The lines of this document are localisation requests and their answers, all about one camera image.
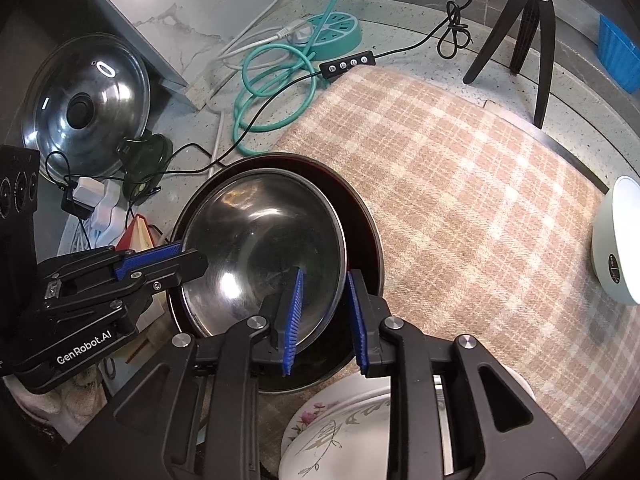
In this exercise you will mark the plaid beige cloth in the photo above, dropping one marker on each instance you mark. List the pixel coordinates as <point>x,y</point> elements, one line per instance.
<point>450,185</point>

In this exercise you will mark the black round device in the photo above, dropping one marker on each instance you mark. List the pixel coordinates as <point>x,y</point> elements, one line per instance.
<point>145,160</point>

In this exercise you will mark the gold patterned white plate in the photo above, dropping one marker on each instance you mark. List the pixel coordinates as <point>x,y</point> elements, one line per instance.
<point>327,442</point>

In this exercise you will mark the blue fluted cup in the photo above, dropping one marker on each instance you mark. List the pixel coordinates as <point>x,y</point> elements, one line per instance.
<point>620,50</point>

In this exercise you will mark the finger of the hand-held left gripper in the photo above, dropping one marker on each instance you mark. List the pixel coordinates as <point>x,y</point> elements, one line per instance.
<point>150,259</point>
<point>180,266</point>

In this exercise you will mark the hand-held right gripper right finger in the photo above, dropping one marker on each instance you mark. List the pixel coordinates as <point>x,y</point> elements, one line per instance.
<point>357,320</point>

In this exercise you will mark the small pink flower white plate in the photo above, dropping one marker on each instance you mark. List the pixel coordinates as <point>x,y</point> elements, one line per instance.
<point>350,385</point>

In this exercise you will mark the teal round power strip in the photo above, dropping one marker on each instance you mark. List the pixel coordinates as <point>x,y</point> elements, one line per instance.
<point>340,30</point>

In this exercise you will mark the black tripod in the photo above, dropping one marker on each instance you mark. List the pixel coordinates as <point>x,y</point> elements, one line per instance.
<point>544,60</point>

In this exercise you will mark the person's left hand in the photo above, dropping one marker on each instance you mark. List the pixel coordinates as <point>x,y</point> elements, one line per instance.
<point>75,395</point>

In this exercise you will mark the large steel bowl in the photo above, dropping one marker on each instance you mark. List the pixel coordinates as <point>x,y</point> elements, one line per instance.
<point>360,230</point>

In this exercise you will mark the steel pot lid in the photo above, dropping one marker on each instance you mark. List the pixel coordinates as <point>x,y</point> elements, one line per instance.
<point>60,95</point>

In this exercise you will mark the small steel bowl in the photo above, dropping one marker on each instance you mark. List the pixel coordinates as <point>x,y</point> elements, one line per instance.
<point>250,240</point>

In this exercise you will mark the black inline switch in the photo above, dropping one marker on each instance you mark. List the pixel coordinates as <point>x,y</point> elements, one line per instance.
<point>347,63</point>

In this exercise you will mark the white bowl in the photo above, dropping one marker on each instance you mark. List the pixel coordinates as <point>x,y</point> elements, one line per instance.
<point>620,240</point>

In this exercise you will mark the red book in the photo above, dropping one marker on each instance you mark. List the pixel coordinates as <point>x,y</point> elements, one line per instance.
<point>135,235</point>

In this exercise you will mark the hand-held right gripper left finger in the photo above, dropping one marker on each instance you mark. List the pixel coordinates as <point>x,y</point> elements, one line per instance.
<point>295,310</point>

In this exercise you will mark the white power adapter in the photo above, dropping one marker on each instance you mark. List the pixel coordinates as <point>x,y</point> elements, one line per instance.
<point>95,200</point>

